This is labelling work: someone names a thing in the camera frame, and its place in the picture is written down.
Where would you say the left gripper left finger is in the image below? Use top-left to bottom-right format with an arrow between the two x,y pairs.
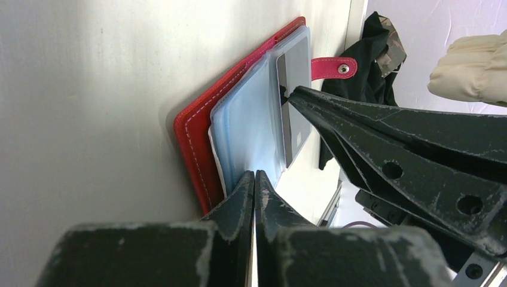
36,171 -> 255,286

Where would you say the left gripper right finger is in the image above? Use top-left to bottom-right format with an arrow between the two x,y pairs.
255,170 -> 452,286

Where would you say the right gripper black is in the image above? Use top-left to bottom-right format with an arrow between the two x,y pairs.
303,114 -> 506,286

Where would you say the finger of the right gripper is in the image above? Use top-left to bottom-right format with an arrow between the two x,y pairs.
295,87 -> 506,184

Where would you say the red card holder wallet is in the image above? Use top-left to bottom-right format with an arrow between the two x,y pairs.
173,17 -> 359,213

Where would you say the black VIP credit card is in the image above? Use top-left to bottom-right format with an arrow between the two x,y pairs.
276,35 -> 311,168

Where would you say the mint green cartoon cloth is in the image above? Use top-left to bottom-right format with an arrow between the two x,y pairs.
427,31 -> 506,107

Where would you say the black clothes pile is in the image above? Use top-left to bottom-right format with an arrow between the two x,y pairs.
317,11 -> 408,171

